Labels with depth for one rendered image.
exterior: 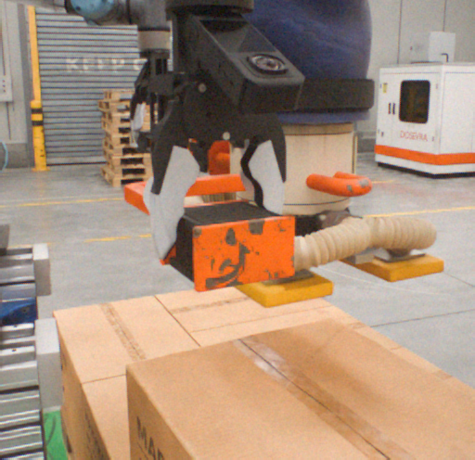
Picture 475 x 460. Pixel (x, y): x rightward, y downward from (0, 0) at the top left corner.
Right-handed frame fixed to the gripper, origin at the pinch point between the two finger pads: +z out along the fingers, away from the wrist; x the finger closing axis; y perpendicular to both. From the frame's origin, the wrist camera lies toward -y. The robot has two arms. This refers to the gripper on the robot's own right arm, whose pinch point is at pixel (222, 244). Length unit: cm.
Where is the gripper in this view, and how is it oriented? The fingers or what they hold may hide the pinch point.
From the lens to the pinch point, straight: 47.9
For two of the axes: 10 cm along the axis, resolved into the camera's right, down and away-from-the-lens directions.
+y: -4.6, -2.0, 8.7
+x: -8.9, 1.1, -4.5
